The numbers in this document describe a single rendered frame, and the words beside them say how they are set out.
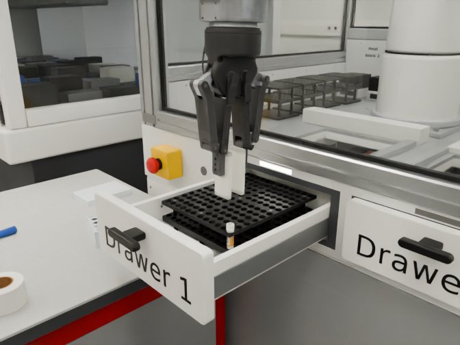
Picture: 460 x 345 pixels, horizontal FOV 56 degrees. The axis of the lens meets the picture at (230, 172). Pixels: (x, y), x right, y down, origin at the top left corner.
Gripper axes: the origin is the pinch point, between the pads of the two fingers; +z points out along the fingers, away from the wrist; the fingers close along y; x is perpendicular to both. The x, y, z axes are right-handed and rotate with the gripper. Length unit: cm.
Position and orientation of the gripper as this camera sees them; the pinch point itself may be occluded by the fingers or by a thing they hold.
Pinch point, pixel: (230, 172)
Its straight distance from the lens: 63.0
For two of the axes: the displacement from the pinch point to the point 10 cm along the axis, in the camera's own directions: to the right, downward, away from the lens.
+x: 6.9, 2.4, -6.8
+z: -0.2, 9.5, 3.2
